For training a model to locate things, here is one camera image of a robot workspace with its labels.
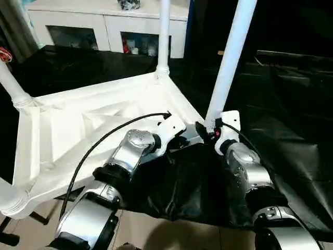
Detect blue vertical panel edge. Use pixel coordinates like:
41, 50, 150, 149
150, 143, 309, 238
185, 0, 197, 59

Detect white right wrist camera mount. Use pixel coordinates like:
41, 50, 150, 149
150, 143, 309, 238
214, 110, 241, 156

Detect black horizontal bar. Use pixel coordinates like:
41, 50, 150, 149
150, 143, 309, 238
254, 49, 333, 63

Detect dark furniture with brass label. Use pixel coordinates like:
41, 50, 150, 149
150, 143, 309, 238
187, 0, 333, 62

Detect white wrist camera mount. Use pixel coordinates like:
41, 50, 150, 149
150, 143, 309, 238
214, 110, 241, 156
156, 113, 187, 157

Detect grey curtain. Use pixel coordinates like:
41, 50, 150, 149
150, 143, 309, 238
0, 0, 40, 62

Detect white plastic table leg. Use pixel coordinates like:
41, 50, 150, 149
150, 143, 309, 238
156, 0, 172, 78
0, 62, 33, 107
0, 178, 29, 218
204, 0, 258, 128

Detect white glass-door cabinet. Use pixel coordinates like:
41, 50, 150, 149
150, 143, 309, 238
27, 0, 189, 59

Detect red orange clothes hangers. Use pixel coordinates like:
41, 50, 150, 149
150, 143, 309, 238
0, 46, 13, 63

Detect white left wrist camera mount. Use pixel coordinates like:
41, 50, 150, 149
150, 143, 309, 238
156, 113, 187, 157

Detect dark patterned bundle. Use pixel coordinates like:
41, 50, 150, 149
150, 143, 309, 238
117, 0, 142, 11

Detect black folding table frame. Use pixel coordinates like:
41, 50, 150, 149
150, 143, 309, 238
0, 186, 86, 247

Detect black plastic mat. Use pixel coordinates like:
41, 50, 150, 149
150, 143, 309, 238
0, 44, 333, 231

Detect white plastic table top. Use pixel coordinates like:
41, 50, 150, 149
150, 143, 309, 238
0, 71, 206, 218

